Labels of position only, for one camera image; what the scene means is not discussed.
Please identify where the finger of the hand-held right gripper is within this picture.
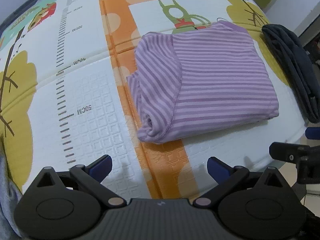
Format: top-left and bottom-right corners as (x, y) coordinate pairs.
(305, 127), (320, 140)
(269, 142), (320, 185)

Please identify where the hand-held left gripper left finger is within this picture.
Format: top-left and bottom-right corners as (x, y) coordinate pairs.
(27, 154), (127, 208)

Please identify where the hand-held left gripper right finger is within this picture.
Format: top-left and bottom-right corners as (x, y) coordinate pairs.
(192, 156), (293, 208)

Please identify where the purple striped shirt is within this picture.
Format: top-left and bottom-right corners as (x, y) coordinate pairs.
(126, 21), (280, 145)

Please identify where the folded navy garment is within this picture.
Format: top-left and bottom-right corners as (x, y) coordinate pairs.
(261, 24), (320, 124)

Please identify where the printed animal play mat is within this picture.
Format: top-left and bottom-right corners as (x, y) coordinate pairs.
(0, 0), (309, 200)

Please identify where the grey cloth garment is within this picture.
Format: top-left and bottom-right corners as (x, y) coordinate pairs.
(0, 147), (24, 240)

